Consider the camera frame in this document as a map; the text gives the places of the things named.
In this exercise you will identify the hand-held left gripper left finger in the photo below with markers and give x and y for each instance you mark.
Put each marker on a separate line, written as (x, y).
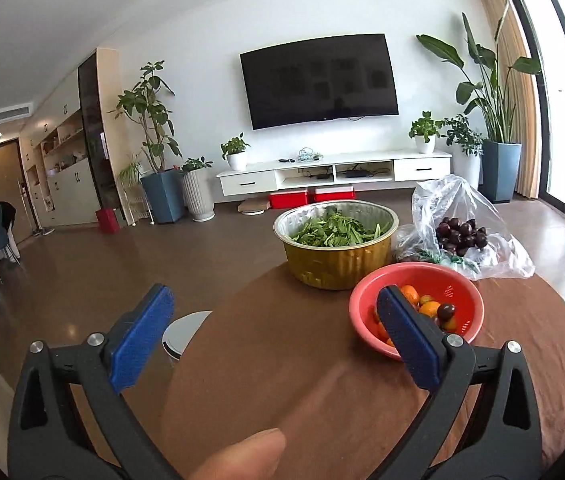
(142, 335)

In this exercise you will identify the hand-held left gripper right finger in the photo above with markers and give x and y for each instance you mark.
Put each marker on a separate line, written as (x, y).
(407, 335)

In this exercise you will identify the yellow orange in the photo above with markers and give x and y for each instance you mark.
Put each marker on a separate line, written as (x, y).
(430, 309)

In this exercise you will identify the small yellowish fruit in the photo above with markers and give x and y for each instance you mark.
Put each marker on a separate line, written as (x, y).
(425, 299)

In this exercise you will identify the mandarin with green stem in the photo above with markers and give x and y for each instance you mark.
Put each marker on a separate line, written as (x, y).
(409, 294)

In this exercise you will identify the dark plum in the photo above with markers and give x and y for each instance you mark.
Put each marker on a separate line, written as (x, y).
(445, 311)

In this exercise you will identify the red plastic basin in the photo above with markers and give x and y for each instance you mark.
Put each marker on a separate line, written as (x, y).
(455, 285)

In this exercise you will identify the person's left hand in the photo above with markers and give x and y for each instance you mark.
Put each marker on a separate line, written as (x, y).
(247, 460)

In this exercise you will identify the white round stool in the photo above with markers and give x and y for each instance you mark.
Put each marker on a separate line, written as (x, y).
(182, 332)

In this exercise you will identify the green printed plastic bag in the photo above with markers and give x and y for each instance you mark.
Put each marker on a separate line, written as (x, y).
(455, 262)

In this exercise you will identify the large-leaf plant in blue pot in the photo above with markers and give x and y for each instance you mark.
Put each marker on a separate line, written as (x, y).
(500, 170)

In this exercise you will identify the gold foil basin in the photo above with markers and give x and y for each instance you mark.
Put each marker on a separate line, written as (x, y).
(337, 265)

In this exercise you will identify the pile of dark plums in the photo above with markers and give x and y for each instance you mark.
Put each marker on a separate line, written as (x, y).
(460, 237)

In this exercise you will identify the glass sliding door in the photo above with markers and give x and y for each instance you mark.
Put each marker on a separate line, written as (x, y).
(562, 85)

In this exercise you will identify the red floor box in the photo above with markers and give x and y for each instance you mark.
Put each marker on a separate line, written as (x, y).
(108, 220)

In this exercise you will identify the green leafy vegetables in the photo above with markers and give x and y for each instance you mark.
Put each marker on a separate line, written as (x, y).
(335, 230)

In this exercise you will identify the brown tablecloth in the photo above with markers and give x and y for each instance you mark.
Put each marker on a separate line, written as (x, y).
(287, 385)

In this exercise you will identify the beige curtain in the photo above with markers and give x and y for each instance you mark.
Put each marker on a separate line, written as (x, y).
(512, 85)

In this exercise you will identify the bushy plant in white pot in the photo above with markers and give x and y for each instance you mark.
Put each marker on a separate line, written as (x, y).
(462, 145)

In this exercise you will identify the clear plastic bag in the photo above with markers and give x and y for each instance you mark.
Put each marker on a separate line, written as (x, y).
(442, 200)

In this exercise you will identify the tall plant in blue pot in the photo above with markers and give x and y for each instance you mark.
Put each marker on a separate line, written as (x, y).
(162, 195)

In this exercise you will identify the spindly plant on white rack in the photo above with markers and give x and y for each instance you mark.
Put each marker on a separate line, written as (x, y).
(132, 185)

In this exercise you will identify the plant in white ribbed pot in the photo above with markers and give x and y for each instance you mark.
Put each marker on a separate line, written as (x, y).
(197, 195)

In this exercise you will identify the red storage box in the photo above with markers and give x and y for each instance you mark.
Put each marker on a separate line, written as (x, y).
(333, 194)
(288, 199)

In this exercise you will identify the round flat floor device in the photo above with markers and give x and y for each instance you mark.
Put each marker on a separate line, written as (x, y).
(254, 206)

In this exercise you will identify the small plant in white pot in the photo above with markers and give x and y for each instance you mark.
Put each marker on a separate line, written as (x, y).
(425, 132)
(236, 152)

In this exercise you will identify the white television cabinet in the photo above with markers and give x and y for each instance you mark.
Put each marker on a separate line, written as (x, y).
(247, 182)

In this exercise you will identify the brown entrance door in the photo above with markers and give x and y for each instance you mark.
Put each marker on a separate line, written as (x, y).
(7, 185)

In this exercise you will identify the dark glass cabinet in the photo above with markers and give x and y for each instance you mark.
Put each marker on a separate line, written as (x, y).
(95, 125)

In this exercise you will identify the ceiling air vent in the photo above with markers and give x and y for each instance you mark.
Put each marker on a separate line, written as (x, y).
(5, 115)

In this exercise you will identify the beige wall cabinet unit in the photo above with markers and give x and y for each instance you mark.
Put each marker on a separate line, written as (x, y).
(57, 175)

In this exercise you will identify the black wall television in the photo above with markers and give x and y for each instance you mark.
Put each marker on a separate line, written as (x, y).
(320, 80)

